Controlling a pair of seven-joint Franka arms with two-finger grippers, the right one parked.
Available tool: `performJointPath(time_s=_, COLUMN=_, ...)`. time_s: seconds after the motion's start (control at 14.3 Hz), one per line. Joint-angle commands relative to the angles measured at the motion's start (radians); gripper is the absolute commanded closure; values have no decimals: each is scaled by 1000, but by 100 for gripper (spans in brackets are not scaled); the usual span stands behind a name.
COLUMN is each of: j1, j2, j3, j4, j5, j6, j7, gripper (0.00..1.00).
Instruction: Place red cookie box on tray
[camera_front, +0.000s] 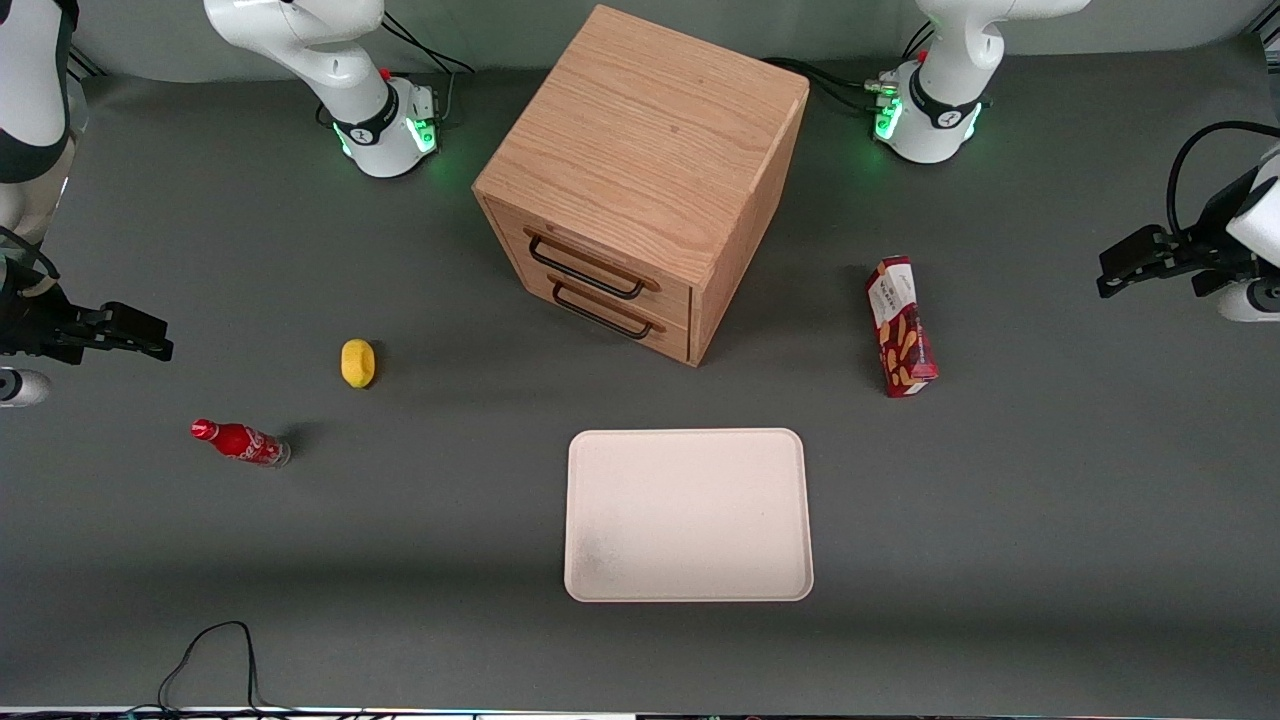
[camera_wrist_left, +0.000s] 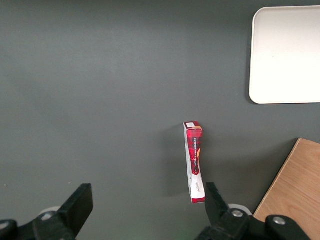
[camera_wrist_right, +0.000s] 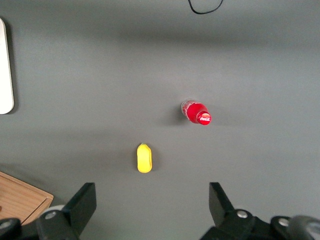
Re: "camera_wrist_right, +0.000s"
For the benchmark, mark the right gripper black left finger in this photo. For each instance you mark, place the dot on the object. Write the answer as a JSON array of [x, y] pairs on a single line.
[[80, 207]]

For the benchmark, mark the yellow lemon toy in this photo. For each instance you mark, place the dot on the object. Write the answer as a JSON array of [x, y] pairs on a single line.
[[144, 158]]

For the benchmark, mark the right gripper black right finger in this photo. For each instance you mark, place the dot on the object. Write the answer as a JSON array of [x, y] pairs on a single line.
[[225, 217]]

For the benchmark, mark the red cola bottle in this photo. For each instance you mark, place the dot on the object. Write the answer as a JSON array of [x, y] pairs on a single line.
[[196, 112]]

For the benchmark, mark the white rectangular plastic tray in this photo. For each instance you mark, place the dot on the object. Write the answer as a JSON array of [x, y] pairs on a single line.
[[5, 70]]

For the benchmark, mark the wooden two-drawer cabinet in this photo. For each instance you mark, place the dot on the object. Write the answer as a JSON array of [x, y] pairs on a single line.
[[20, 197]]

